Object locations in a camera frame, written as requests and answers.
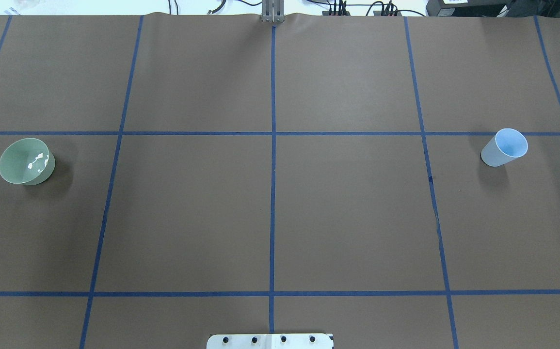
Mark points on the light blue cup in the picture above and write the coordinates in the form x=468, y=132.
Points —
x=505, y=146

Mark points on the pale green bowl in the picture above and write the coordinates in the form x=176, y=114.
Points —
x=27, y=162

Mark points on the black equipment box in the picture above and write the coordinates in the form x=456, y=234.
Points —
x=493, y=8

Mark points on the aluminium frame post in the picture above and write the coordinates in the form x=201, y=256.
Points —
x=272, y=11

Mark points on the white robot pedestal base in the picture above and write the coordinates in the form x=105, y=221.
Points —
x=272, y=341

